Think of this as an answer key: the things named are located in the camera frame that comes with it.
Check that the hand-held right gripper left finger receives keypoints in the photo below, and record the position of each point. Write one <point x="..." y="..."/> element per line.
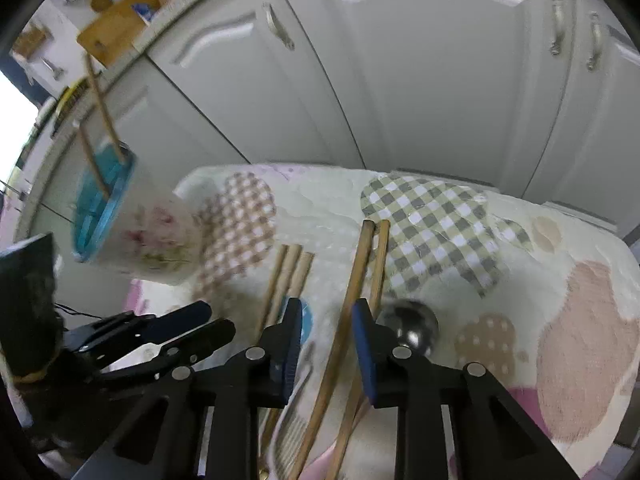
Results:
<point x="292" y="345"/>

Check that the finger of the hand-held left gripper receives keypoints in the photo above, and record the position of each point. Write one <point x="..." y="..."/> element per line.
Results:
<point x="210" y="337"/>
<point x="175" y="322"/>

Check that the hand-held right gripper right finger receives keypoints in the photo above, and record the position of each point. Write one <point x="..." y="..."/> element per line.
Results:
<point x="362" y="355"/>

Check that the long brown wooden chopstick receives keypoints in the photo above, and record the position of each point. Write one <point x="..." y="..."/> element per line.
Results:
<point x="380" y="260"/>
<point x="345" y="320"/>

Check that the metal ladle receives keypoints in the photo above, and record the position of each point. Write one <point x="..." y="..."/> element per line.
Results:
<point x="410" y="327"/>

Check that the floral cup with blue inside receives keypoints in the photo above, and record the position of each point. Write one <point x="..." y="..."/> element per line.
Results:
<point x="150" y="240"/>

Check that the patchwork print quilt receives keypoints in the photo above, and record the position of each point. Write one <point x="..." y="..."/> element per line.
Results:
<point x="450" y="280"/>

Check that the white cabinet door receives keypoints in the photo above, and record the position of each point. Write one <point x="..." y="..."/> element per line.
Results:
<point x="240" y="90"/>
<point x="425" y="85"/>
<point x="160" y="125"/>
<point x="595" y="135"/>

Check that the metal peeler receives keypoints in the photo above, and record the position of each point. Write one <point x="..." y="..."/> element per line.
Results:
<point x="52" y="67"/>

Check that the wooden cutting board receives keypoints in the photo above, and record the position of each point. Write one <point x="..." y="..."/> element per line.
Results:
<point x="117" y="25"/>

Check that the blue and white packet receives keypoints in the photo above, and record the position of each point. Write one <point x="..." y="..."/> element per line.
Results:
<point x="146" y="12"/>

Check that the wooden wall chopstick basket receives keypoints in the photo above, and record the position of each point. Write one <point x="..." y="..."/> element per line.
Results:
<point x="32" y="42"/>

